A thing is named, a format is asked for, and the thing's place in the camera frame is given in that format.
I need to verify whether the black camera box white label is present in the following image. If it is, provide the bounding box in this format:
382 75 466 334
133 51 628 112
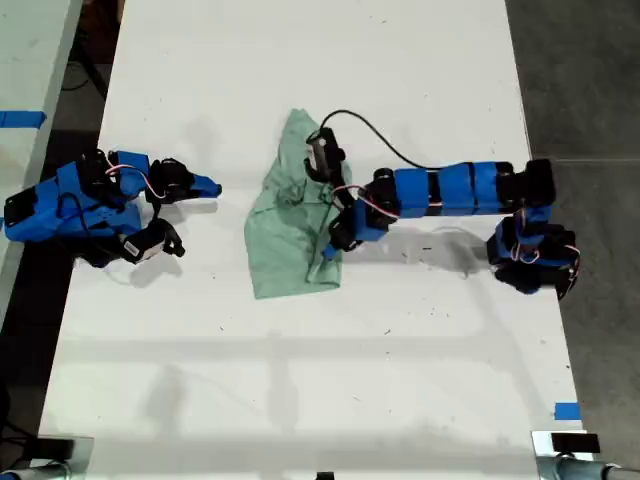
121 219 187 266

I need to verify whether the white side table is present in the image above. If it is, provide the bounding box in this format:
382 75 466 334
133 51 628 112
0 0 85 321

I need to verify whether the metal clamp with pipe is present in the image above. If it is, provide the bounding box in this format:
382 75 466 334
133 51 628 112
0 435 96 480
530 429 640 480

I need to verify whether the black camera cable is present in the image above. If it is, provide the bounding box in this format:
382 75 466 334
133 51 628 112
57 192 126 266
318 109 442 171

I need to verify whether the pale green T-shirt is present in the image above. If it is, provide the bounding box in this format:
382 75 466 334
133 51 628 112
243 107 354 301

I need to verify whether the small black box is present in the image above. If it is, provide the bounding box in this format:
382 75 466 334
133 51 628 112
33 437 76 462
551 432 601 456

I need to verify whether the black floor cable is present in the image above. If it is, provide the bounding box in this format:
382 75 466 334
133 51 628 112
60 47 110 102

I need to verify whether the red white servo wire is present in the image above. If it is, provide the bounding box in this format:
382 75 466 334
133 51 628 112
331 184 402 221
106 149 167 221
513 209 584 301

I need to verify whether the long blue tape strip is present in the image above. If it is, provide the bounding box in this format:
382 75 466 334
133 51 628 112
0 110 48 129

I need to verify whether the short blue tape strip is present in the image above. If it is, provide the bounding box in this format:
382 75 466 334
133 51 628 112
553 401 583 422

